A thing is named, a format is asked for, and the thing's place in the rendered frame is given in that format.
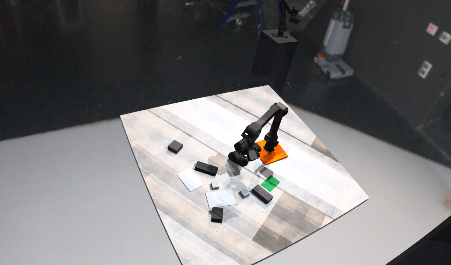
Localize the green flat square panel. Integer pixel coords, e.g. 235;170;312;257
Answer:
261;175;279;192

